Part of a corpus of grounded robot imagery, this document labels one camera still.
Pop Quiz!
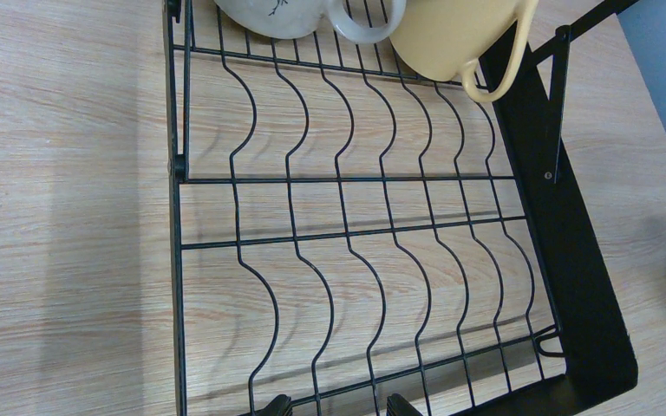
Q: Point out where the black wire dish rack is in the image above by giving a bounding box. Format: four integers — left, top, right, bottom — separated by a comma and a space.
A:
162, 1, 638, 415

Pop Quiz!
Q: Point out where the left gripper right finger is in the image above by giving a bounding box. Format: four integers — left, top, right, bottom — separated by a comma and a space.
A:
386, 393, 422, 416

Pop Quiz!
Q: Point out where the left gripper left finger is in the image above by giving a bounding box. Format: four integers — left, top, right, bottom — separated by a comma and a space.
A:
252, 394, 293, 416

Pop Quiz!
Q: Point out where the seashell pattern ceramic mug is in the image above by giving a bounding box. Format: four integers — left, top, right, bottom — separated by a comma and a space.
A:
216, 0, 407, 44

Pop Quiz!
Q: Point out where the yellow ceramic mug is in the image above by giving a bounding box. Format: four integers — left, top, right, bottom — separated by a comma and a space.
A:
389, 0, 539, 103

